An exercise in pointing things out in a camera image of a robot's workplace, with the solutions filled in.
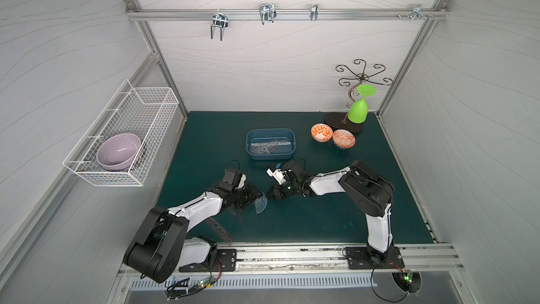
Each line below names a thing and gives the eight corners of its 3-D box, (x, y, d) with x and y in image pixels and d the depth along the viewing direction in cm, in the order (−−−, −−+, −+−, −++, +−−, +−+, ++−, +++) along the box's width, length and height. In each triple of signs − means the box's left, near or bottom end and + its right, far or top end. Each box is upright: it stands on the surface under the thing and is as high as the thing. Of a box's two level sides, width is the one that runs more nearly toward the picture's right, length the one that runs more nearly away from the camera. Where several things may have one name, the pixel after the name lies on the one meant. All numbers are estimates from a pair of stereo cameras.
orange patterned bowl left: (312, 142, 108) (313, 138, 105) (310, 127, 115) (311, 123, 112) (333, 142, 108) (334, 138, 105) (329, 127, 115) (331, 123, 112)
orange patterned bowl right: (334, 152, 106) (336, 146, 102) (330, 134, 113) (332, 129, 110) (355, 152, 106) (358, 147, 102) (350, 134, 113) (352, 129, 110)
